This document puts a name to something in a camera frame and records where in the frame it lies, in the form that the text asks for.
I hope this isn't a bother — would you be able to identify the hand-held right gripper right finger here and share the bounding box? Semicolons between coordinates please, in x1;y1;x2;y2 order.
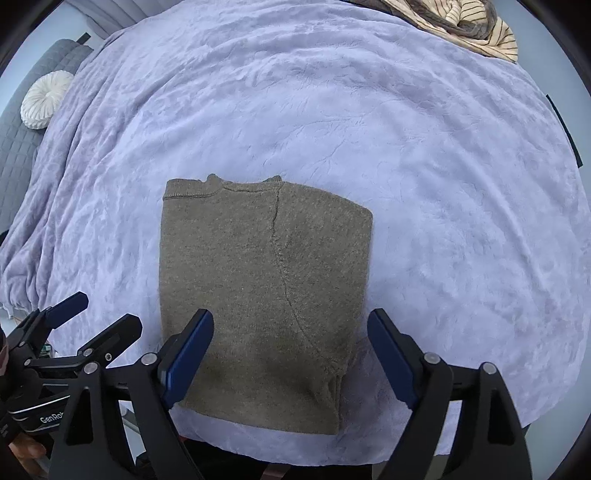
367;308;529;480

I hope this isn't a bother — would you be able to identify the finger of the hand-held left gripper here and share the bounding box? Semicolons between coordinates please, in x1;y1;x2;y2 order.
76;315;143;367
7;292;89;352

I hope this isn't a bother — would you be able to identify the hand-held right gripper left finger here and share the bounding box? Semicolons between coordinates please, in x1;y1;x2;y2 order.
48;308;214;480

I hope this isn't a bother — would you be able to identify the olive knit sweater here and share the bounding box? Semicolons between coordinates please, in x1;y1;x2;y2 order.
158;173;374;436

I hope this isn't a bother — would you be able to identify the person's left hand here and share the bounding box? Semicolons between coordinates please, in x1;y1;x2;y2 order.
8;434;49;478

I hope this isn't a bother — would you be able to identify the grey quilted sofa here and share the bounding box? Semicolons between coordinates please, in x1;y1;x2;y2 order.
0;39;93;236

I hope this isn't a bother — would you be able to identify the white round pleated pillow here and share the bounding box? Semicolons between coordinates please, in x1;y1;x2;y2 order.
20;70;75;130

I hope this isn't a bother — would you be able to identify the lavender plush blanket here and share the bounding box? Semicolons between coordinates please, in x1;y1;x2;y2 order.
0;0;583;464

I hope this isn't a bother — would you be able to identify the grey pleated curtain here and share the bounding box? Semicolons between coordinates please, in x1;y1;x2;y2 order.
62;0;185;38

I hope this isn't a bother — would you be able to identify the cream striped garment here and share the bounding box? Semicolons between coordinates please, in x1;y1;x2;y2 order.
374;0;518;63

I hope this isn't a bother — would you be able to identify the black flat strap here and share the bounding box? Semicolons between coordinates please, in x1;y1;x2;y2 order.
546;95;583;168

